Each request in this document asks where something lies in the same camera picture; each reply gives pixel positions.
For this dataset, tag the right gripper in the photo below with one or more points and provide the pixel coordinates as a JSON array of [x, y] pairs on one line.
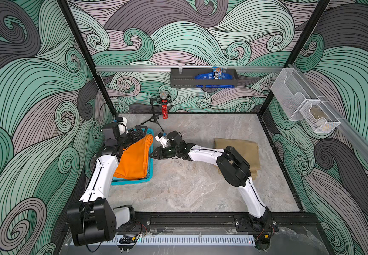
[[163, 152]]

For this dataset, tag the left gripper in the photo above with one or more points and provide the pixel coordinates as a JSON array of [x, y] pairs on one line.
[[140, 135]]

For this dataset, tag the orange pants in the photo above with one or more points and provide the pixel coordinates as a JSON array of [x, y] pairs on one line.
[[134, 162]]

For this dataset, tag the beige pants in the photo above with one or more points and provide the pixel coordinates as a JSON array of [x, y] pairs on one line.
[[247, 149]]

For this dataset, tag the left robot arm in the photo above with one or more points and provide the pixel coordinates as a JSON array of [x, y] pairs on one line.
[[94, 199]]

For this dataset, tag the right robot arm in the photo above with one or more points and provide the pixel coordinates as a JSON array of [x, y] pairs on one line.
[[233, 167]]

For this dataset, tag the teal plastic basket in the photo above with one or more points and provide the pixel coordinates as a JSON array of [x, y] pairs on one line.
[[120, 182]]

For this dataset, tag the blue snack package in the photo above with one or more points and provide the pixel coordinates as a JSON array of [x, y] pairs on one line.
[[216, 74]]

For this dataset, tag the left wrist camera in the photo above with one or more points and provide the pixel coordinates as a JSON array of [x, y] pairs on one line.
[[122, 124]]

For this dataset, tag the black wall shelf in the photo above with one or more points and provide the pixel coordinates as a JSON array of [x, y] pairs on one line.
[[184, 78]]

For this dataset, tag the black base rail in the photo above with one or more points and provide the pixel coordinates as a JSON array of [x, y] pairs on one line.
[[241, 221]]

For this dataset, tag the white slotted cable duct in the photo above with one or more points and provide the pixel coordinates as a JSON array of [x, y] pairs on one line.
[[197, 239]]

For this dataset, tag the large clear wall bin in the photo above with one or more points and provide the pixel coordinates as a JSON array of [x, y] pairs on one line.
[[291, 92]]

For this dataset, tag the small clear wall bin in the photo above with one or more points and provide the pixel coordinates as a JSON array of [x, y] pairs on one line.
[[319, 117]]

